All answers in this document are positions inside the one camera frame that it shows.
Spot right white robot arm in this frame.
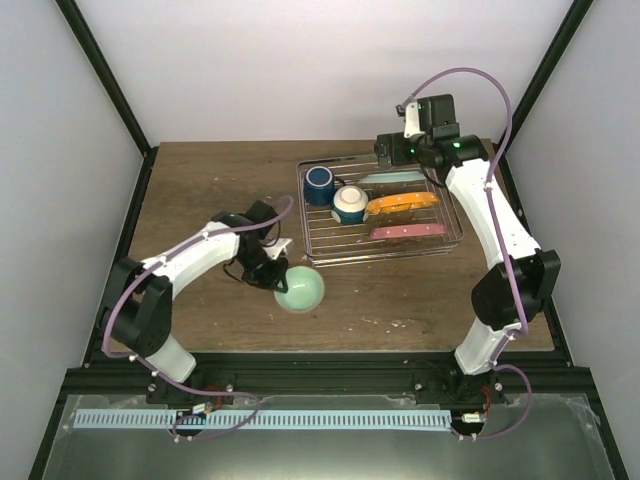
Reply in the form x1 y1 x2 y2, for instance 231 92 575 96
374 94 561 403

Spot orange scalloped plate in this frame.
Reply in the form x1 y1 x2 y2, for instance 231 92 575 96
365 191 440 215

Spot teal flower plate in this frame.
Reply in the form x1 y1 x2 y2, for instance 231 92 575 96
358 171 424 184

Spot black aluminium frame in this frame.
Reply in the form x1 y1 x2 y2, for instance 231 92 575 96
29 1 628 479

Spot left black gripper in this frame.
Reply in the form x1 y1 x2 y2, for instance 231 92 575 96
235 245 288 294

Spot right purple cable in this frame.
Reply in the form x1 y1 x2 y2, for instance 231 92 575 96
408 67 532 442

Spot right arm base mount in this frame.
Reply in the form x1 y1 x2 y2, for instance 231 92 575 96
412 369 505 406

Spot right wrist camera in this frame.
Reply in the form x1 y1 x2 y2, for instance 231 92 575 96
396 101 424 139

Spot white upturned bowl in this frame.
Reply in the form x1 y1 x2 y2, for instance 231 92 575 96
331 186 369 225

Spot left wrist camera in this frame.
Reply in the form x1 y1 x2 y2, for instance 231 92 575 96
263 238 293 260

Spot blue enamel mug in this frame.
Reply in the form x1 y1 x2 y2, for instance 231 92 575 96
303 166 335 207

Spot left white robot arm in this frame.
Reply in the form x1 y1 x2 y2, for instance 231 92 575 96
97 196 294 404

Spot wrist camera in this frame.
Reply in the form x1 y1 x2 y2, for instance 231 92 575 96
396 101 424 139
263 238 293 260

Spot light blue slotted strip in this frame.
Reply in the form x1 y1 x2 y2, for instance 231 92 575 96
72 409 452 432

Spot pink dotted scalloped plate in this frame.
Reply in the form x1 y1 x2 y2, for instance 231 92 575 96
370 223 447 240

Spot wire dish rack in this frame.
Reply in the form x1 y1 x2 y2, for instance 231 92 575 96
297 154 464 268

